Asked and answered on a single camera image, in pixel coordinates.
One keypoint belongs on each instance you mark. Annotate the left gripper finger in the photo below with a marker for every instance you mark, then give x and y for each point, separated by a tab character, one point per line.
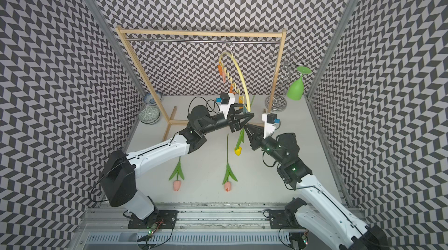
238	112
238	121

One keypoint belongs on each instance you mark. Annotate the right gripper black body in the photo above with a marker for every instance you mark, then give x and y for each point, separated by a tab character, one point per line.
269	144

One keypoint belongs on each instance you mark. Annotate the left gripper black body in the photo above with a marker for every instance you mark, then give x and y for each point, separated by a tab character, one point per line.
217	122

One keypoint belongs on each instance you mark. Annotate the yellow clip hanger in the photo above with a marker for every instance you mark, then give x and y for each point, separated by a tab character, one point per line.
231	54

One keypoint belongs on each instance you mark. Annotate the yellow tulip flower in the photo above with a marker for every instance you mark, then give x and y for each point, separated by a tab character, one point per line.
241	139

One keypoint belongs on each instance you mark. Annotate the pink tulip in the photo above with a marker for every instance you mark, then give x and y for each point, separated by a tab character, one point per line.
177	175
229	175

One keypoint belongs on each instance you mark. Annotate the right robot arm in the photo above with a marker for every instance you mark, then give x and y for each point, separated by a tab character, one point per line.
315	208

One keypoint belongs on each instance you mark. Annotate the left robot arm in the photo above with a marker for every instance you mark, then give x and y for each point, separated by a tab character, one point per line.
118	178

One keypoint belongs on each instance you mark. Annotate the chrome glass holder stand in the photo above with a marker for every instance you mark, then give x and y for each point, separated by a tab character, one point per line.
287	74

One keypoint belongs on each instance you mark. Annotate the green plastic wine glass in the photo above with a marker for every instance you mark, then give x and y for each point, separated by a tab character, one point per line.
297	88

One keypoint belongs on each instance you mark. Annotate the blue patterned bowl back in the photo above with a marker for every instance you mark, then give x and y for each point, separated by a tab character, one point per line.
149	99

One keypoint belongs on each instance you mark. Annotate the metal rack rod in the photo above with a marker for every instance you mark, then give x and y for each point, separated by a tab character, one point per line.
204	41

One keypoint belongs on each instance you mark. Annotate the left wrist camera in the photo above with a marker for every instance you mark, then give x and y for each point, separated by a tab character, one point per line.
225	101

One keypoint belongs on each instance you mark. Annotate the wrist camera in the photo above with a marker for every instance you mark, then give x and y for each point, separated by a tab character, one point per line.
225	101
271	123

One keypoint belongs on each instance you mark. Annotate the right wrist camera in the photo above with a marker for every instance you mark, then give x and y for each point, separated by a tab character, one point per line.
271	123

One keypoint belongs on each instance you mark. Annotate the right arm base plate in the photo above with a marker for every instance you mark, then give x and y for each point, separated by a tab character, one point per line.
279	219

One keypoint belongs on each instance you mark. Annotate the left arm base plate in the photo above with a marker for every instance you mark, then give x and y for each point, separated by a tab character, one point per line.
166	219

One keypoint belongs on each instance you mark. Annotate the wooden clothes rack frame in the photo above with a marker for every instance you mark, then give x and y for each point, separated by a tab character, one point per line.
192	68

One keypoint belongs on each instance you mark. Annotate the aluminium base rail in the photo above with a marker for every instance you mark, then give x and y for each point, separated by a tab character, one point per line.
202	224

